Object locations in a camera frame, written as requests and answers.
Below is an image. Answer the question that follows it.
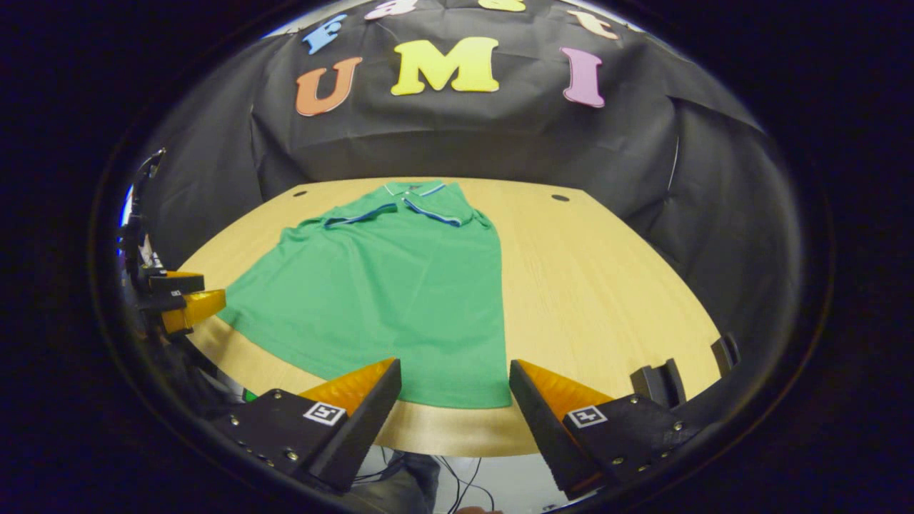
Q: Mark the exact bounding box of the black table bracket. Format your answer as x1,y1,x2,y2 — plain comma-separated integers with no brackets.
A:
631,358,688,409
710,333,741,377

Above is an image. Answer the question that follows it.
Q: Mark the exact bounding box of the black cable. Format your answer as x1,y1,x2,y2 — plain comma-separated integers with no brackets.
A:
432,455,496,514

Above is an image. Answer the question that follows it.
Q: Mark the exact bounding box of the black backdrop cloth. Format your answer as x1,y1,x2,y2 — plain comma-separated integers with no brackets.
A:
125,0,804,343

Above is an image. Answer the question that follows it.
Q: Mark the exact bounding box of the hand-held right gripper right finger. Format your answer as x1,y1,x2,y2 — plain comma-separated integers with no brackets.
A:
508,359,705,501

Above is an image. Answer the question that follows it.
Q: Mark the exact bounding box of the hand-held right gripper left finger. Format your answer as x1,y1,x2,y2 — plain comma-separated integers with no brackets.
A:
207,358,403,495

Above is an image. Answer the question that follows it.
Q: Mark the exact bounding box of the person's leg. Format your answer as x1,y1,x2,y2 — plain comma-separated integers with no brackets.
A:
343,452,441,514

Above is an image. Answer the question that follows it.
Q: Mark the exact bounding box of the green T-shirt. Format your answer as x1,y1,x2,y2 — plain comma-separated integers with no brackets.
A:
216,178,513,410

